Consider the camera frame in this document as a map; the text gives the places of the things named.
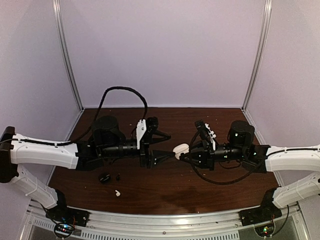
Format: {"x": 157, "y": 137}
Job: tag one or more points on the aluminium front table rail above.
{"x": 221, "y": 225}

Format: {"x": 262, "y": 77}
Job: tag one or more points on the white earbud charging case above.
{"x": 180, "y": 149}

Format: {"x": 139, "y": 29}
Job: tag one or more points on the black round cap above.
{"x": 104, "y": 178}

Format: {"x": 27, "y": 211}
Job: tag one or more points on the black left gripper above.
{"x": 146, "y": 140}

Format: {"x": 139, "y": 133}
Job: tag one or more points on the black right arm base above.
{"x": 262, "y": 217}

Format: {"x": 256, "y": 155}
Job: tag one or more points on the right aluminium corner post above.
{"x": 264, "y": 32}

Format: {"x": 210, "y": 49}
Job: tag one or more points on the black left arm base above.
{"x": 65, "y": 218}

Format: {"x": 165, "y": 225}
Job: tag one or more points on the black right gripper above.
{"x": 206, "y": 155}

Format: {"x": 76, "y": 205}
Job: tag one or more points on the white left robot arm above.
{"x": 106, "y": 142}

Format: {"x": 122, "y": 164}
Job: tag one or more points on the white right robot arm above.
{"x": 256, "y": 159}

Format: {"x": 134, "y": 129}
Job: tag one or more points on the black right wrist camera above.
{"x": 206, "y": 134}

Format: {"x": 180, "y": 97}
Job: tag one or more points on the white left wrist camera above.
{"x": 141, "y": 129}

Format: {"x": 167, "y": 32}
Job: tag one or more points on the aluminium corner post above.
{"x": 57, "y": 10}
{"x": 264, "y": 32}

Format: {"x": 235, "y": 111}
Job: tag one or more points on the left aluminium corner post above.
{"x": 57, "y": 10}

